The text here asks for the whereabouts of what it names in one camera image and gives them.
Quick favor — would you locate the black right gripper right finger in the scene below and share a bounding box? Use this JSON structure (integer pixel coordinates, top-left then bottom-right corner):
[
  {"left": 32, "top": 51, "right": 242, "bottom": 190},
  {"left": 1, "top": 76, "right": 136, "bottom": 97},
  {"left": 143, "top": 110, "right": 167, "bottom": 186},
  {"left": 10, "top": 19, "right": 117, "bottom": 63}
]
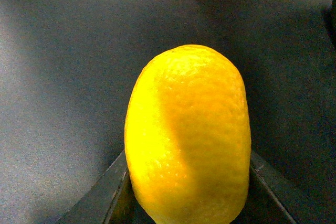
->
[{"left": 236, "top": 151, "right": 296, "bottom": 223}]

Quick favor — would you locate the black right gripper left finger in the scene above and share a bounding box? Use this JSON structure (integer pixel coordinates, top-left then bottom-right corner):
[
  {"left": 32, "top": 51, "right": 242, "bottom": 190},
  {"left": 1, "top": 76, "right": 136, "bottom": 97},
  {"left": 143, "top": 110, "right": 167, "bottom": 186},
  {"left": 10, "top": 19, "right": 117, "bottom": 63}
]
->
[{"left": 57, "top": 151, "right": 131, "bottom": 224}]

